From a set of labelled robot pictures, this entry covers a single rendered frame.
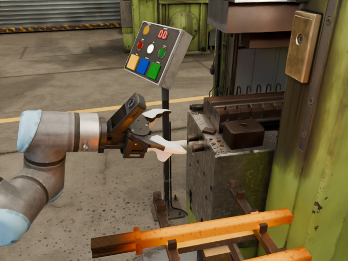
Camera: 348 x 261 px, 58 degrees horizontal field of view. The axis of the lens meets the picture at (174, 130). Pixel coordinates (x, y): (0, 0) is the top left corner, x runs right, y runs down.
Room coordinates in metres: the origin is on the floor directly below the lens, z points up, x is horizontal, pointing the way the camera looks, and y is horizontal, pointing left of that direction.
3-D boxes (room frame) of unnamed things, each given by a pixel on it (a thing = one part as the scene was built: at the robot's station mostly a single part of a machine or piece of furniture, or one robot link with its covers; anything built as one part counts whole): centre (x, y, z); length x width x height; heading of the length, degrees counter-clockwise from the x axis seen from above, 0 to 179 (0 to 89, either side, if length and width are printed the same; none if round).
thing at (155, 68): (1.49, 0.09, 1.01); 0.07 x 0.05 x 0.07; 37
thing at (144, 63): (1.57, 0.15, 1.01); 0.07 x 0.05 x 0.07; 37
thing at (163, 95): (1.65, 0.05, 0.54); 0.04 x 0.04 x 1.08; 12
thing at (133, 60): (1.65, 0.21, 1.01); 0.07 x 0.05 x 0.07; 37
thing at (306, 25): (0.84, -0.34, 1.27); 0.09 x 0.02 x 0.17; 12
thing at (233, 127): (0.96, -0.24, 0.95); 0.12 x 0.08 x 0.06; 102
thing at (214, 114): (1.16, -0.35, 0.96); 0.42 x 0.20 x 0.09; 102
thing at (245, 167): (1.11, -0.37, 0.69); 0.56 x 0.38 x 0.45; 102
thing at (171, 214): (1.65, 0.05, 0.05); 0.22 x 0.22 x 0.09; 12
